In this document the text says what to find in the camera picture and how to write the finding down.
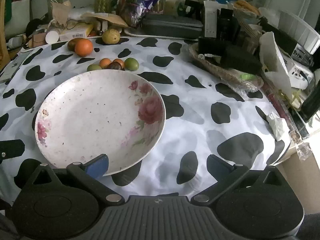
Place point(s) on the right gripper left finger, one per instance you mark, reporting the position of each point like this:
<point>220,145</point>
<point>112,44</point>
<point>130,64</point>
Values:
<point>87,176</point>

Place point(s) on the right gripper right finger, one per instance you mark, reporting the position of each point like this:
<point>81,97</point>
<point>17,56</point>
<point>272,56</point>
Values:
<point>227,176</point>

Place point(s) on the green fruit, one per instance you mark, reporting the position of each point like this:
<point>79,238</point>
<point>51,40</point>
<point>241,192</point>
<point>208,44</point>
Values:
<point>131,64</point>
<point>93,67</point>

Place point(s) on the cow print tablecloth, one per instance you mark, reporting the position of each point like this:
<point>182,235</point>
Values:
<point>171,117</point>

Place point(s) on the white floral plate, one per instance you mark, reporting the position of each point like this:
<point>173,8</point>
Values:
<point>110,112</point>

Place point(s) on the crumpled white tissue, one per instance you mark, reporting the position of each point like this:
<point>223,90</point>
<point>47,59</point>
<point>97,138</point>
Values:
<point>278,125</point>

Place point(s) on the dark purple passion fruit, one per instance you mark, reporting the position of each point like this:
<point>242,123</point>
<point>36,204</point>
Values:
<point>115,65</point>

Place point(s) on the small orange front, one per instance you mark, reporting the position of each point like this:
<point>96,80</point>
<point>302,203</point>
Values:
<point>104,63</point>

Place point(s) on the small orange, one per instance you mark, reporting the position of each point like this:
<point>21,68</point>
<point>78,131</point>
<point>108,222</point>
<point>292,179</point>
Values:
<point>121,62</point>
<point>104,63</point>

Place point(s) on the small orange back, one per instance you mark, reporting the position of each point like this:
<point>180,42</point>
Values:
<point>121,62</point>

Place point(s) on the large orange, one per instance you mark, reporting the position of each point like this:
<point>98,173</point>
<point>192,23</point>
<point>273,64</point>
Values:
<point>83,47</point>

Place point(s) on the white cylinder bottle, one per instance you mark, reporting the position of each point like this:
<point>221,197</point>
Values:
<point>52,37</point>

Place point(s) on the yellow white box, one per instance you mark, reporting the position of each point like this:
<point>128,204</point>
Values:
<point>80,30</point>

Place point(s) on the white tray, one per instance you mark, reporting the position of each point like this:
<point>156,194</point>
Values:
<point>140,33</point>

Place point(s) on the brown paper envelope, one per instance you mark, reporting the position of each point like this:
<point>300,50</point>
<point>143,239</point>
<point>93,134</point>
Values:
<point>112,18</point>

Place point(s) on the white laundry basket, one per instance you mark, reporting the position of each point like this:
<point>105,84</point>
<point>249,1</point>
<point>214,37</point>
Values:
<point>300,31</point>

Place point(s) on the black zipper case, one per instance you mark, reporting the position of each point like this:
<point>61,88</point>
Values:
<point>171,26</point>

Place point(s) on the brown paper bag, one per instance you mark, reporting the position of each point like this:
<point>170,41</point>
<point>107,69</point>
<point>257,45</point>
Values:
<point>60,12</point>

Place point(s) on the purple foil snack bag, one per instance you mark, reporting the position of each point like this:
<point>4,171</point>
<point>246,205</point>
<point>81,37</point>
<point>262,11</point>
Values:
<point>133,11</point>

